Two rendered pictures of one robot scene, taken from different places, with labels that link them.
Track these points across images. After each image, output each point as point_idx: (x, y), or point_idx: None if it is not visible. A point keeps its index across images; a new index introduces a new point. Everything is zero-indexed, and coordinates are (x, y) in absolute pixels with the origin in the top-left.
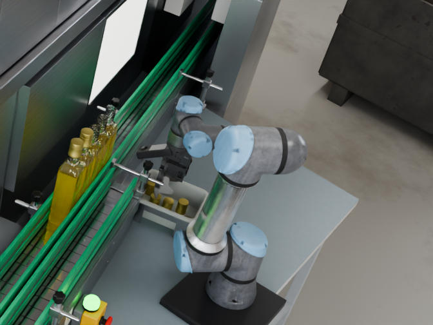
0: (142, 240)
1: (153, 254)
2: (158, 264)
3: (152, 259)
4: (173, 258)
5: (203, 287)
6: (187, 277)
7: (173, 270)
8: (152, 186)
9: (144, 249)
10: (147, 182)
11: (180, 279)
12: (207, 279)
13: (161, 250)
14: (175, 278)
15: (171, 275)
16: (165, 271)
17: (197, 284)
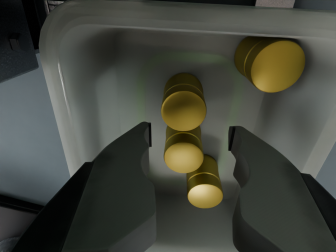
0: (45, 98)
1: (26, 134)
2: (7, 150)
3: (9, 136)
4: (50, 172)
5: (8, 234)
6: (7, 210)
7: (21, 179)
8: (249, 77)
9: (23, 111)
10: (264, 49)
11: (12, 193)
12: (8, 251)
13: (53, 146)
14: (5, 186)
15: (6, 177)
16: (4, 168)
17: (8, 226)
